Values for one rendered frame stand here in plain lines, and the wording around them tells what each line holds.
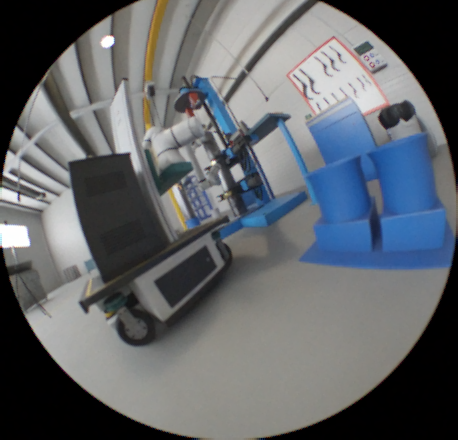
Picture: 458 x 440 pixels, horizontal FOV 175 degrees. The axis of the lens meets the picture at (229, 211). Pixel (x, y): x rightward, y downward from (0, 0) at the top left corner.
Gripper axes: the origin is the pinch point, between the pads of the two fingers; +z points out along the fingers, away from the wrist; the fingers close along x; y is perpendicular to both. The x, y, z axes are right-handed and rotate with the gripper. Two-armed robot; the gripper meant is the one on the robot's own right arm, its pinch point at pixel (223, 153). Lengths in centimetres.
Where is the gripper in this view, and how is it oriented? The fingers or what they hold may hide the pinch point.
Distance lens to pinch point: 164.5
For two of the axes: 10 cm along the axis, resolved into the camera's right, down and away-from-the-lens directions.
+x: 8.3, 4.5, 3.3
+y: -4.2, 1.2, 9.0
